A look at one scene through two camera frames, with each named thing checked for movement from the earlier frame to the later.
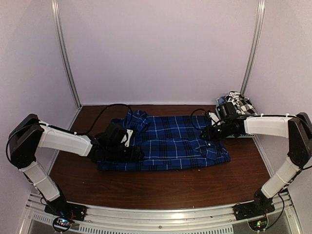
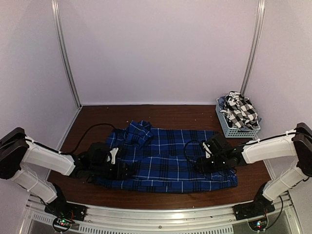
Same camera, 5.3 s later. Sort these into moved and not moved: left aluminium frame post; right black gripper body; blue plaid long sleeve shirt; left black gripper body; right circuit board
Moved: left black gripper body; right black gripper body; blue plaid long sleeve shirt
Not moved: left aluminium frame post; right circuit board
